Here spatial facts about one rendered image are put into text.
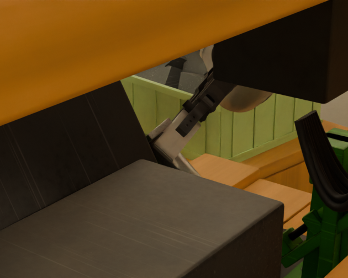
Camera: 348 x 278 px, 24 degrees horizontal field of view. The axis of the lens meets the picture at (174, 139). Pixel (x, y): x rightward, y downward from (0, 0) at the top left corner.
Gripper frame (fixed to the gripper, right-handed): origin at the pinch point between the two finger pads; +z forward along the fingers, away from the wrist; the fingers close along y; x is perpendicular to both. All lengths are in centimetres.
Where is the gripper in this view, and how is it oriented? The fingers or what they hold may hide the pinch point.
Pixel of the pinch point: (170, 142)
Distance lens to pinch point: 98.3
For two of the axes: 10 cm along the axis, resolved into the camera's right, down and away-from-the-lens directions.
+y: 4.4, -4.0, -8.1
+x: 7.4, 6.7, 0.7
